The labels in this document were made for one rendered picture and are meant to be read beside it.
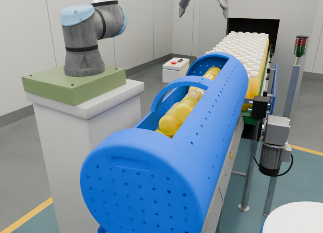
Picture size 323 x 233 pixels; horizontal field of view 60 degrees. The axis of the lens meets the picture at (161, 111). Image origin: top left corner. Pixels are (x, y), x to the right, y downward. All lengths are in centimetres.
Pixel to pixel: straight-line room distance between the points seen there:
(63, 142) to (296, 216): 80
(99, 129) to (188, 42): 516
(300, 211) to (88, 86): 71
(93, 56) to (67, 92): 18
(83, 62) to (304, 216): 81
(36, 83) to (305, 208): 89
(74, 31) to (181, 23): 513
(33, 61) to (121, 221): 325
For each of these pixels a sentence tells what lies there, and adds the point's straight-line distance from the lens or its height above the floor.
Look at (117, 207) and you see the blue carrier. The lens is 65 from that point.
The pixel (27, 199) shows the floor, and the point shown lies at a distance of 249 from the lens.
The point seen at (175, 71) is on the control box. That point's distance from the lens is 157.
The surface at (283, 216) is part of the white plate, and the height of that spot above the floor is 104.
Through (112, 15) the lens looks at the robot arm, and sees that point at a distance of 112.
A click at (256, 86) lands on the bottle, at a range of 155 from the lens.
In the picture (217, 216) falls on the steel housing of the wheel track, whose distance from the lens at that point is 94.
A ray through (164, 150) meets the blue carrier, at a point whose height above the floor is 122.
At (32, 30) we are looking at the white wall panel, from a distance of 375.
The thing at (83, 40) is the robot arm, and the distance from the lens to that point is 103.
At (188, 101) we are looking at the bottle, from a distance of 86.
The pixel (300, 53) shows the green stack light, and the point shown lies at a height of 117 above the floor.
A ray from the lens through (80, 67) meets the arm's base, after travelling 103.
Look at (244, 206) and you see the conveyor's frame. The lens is 223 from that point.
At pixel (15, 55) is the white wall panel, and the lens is 365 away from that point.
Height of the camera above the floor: 150
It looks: 24 degrees down
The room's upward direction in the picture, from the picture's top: straight up
